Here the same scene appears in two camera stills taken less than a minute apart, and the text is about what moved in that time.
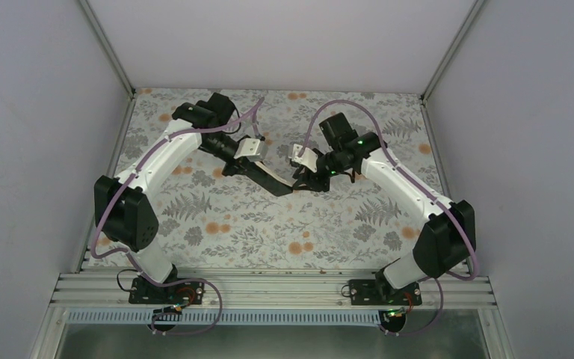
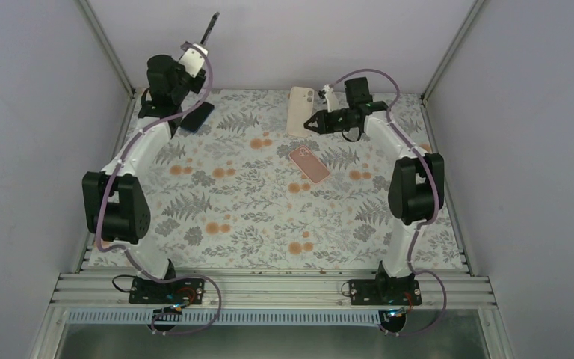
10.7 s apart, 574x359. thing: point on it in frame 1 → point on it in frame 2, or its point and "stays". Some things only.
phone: [276, 185] → [205, 39]
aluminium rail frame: [322, 290] stays
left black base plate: [141, 292] stays
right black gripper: [315, 182] → [325, 124]
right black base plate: [369, 292] stays
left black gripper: [241, 167] → [199, 82]
